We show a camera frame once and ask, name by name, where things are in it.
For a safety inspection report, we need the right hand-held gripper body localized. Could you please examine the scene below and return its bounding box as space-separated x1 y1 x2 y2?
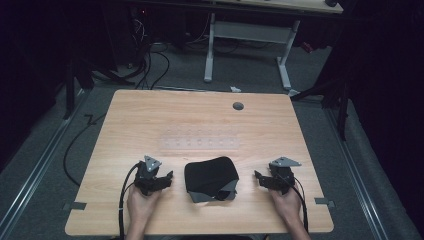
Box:
268 156 303 196

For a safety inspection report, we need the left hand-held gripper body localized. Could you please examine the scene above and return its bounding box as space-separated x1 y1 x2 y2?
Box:
134 155 165 197

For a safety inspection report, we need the black cloth with grey lining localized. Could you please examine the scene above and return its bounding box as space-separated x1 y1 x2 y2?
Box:
183 156 240 204

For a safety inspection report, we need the person's left hand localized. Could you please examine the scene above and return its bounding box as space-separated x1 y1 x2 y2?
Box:
126 185 163 223

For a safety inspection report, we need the person's right hand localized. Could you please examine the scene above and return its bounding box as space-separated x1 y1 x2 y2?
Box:
270 186 303 225

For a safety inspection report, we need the grey tape strip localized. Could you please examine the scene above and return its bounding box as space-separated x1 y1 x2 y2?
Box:
314 197 336 208
62 201 88 211

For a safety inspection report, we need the black metal stand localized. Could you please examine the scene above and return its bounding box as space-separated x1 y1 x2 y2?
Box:
290 74 352 142
62 54 136 121

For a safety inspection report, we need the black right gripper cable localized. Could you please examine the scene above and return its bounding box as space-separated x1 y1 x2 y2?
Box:
283 175 310 234

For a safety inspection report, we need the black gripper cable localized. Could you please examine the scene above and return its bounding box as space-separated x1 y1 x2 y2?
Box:
117 162 142 240
283 175 310 234

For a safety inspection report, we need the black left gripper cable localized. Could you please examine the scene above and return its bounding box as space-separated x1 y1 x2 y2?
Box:
117 162 142 240

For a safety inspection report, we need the metal floor rail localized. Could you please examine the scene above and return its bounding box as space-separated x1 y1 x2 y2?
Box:
0 88 89 239
323 106 392 240

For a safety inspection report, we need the black floor cable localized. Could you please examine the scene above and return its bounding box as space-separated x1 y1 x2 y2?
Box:
62 112 108 188

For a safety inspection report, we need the bundle of black cables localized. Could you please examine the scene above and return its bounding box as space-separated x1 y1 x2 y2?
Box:
131 13 172 91

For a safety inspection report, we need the white metal desk frame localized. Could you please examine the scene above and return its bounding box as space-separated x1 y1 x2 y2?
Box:
203 12 302 98

